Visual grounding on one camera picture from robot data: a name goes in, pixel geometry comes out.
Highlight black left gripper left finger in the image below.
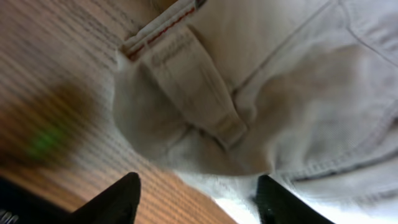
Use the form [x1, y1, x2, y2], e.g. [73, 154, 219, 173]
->
[70, 172, 141, 224]

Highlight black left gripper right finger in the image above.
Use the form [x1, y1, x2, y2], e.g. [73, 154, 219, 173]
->
[254, 175, 333, 224]

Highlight beige khaki shorts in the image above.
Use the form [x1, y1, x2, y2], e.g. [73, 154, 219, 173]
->
[113, 0, 397, 223]

